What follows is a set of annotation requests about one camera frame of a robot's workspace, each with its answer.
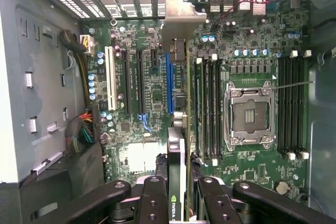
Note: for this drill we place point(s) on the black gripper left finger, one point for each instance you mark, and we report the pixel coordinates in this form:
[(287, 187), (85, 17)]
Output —
[(153, 203)]

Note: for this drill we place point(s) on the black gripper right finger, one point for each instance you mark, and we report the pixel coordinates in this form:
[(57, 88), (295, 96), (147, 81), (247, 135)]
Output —
[(218, 205)]

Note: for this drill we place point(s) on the silver finned heat sink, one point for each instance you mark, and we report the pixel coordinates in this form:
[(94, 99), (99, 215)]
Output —
[(139, 155)]

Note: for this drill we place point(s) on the round coin battery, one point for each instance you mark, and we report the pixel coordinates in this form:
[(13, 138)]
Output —
[(281, 187)]

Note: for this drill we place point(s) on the metal CPU socket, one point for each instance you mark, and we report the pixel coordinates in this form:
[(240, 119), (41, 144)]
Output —
[(249, 115)]

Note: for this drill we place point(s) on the green motherboard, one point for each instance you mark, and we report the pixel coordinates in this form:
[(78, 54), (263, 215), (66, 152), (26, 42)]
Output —
[(157, 98)]

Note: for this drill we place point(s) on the blue expansion slot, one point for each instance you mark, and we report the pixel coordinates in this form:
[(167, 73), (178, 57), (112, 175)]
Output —
[(169, 85)]

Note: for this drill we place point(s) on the long black expansion slot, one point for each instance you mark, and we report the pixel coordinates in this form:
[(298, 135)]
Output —
[(141, 82)]

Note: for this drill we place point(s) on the white expansion slot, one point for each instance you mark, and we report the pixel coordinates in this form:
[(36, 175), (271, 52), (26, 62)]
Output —
[(110, 77)]

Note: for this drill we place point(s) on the short black expansion slot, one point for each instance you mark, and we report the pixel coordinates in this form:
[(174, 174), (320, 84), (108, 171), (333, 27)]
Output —
[(155, 58)]

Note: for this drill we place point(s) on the dark grey open PC case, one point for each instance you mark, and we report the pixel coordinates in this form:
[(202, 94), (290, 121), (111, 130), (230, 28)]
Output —
[(39, 51)]

